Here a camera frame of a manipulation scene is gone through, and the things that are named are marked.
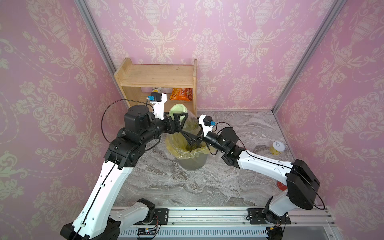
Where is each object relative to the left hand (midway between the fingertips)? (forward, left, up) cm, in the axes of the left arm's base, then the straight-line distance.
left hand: (181, 114), depth 58 cm
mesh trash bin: (0, -4, -43) cm, 43 cm away
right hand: (+2, -2, -8) cm, 9 cm away
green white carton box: (+41, +20, -18) cm, 49 cm away
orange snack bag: (+36, +4, -18) cm, 40 cm away
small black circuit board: (-34, +16, -47) cm, 60 cm away
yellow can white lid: (+10, -58, -39) cm, 70 cm away
